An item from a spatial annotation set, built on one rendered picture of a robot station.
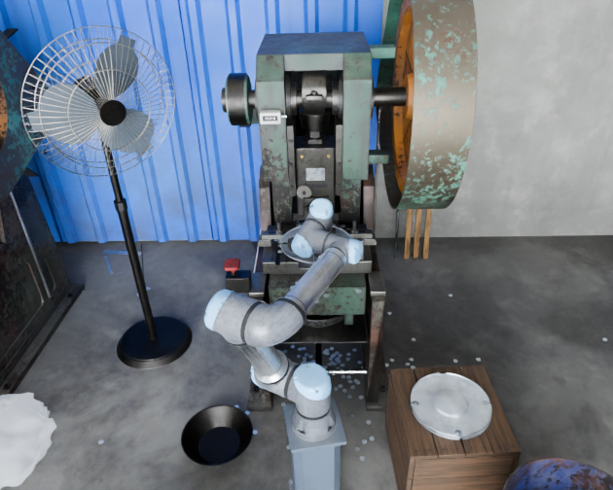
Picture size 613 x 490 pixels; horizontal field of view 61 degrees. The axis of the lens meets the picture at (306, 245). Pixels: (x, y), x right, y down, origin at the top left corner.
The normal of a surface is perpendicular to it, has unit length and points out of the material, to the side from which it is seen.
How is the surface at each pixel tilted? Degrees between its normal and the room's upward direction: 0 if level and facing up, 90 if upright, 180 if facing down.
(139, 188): 90
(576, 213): 90
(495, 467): 90
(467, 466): 90
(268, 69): 45
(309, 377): 8
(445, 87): 70
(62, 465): 0
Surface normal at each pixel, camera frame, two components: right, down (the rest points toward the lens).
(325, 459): 0.17, 0.53
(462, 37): -0.03, -0.13
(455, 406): -0.03, -0.84
